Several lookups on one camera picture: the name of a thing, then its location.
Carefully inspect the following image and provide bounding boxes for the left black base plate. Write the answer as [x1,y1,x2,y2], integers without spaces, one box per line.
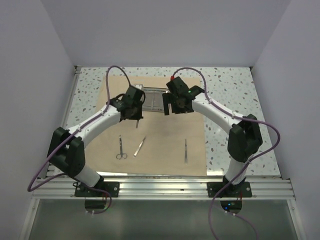
[72,181,120,198]

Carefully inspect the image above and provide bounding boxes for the stainless steel instrument tray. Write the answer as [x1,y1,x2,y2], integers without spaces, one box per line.
[142,87,169,113]

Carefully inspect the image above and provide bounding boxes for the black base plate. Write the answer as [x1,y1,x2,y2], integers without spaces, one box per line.
[206,181,253,198]
[72,181,120,198]

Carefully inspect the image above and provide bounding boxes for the aluminium mounting rail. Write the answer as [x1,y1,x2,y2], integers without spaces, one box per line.
[31,175,296,200]

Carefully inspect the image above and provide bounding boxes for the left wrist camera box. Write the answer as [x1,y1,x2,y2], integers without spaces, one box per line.
[133,84,144,90]

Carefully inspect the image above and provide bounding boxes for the beige surgical wrap cloth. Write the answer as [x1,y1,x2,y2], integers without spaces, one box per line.
[81,74,208,177]

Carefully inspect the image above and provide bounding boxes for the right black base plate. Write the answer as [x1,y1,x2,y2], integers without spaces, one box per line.
[206,181,253,198]

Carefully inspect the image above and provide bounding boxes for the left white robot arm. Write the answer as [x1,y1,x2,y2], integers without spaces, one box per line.
[47,85,146,197]

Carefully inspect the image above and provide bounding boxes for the steel surgical scissors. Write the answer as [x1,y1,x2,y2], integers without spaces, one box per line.
[116,135,128,160]

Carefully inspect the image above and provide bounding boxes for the steel scalpel handle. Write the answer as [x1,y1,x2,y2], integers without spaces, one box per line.
[184,139,188,165]

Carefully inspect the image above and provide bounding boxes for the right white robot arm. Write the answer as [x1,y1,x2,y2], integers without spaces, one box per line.
[162,77,263,197]

